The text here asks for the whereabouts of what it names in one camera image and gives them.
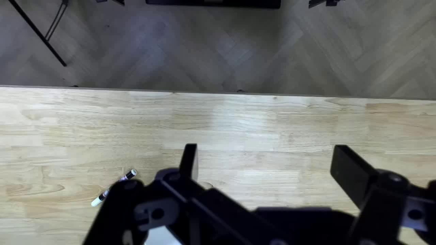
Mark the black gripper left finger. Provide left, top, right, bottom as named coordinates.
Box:
left=84, top=143, right=274, bottom=245

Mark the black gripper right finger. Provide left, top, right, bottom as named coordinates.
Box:
left=330, top=144, right=436, bottom=245

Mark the black and white marker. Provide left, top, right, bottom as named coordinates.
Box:
left=90, top=167, right=139, bottom=208

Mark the thin black tripod leg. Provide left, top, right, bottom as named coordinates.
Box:
left=7, top=0, right=70, bottom=68

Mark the black flat base bar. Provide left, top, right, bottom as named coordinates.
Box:
left=145, top=0, right=282, bottom=10

